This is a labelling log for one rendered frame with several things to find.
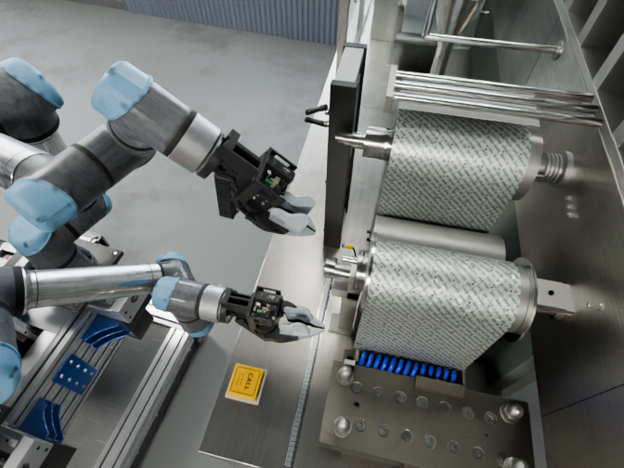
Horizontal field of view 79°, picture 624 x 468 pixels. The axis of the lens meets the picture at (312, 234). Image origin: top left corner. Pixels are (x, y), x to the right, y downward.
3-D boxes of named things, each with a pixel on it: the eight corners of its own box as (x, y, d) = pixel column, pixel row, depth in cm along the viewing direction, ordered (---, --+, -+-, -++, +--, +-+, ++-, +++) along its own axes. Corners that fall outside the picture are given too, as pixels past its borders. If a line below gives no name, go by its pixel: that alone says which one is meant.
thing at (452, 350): (353, 345, 84) (362, 311, 69) (461, 369, 81) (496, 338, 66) (353, 348, 84) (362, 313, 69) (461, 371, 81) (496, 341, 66)
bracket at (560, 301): (529, 281, 65) (535, 276, 63) (565, 288, 64) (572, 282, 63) (533, 308, 62) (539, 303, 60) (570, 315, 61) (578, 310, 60)
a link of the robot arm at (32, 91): (52, 224, 115) (-69, 74, 68) (92, 193, 122) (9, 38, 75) (82, 246, 113) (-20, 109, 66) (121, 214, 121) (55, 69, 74)
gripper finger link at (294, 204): (332, 223, 61) (288, 190, 57) (310, 235, 65) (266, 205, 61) (336, 208, 63) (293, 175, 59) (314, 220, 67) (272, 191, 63)
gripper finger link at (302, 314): (325, 319, 75) (279, 310, 76) (324, 331, 79) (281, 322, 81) (328, 305, 76) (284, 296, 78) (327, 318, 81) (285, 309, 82)
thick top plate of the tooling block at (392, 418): (332, 368, 86) (333, 359, 81) (515, 409, 81) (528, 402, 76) (318, 446, 77) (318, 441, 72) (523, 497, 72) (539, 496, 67)
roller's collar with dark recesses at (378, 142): (365, 143, 81) (369, 118, 76) (393, 147, 81) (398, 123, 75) (360, 163, 78) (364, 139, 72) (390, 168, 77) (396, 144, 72)
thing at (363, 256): (356, 269, 74) (360, 240, 70) (366, 271, 74) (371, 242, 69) (350, 298, 69) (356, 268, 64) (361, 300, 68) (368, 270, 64)
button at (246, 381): (238, 366, 93) (236, 362, 91) (265, 371, 93) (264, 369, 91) (227, 395, 89) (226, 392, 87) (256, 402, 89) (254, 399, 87)
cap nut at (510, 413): (499, 401, 76) (508, 396, 73) (517, 406, 76) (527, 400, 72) (500, 421, 74) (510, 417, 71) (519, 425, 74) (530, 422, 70)
